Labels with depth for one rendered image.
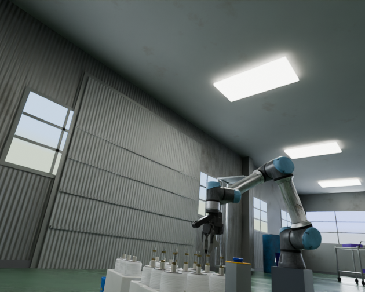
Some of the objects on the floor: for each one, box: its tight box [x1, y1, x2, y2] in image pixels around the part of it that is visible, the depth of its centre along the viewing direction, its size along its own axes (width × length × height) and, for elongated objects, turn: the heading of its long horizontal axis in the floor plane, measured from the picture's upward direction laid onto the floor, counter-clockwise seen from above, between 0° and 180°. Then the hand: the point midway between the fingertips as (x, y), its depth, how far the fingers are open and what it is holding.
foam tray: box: [104, 269, 143, 292], centre depth 160 cm, size 39×39×18 cm
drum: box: [262, 234, 280, 273], centre depth 703 cm, size 64×66×96 cm
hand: (206, 251), depth 128 cm, fingers open, 3 cm apart
